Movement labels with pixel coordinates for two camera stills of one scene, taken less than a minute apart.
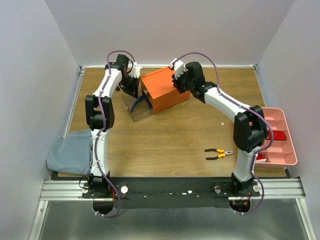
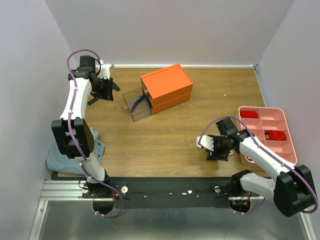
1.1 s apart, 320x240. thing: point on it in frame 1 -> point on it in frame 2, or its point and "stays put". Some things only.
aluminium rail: x=76 y=191 stays put
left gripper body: x=129 y=83 -> x=102 y=89
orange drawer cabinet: x=163 y=91 stays put
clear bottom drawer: x=139 y=108 stays put
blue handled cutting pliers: x=139 y=99 stays put
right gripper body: x=180 y=84 -> x=215 y=151
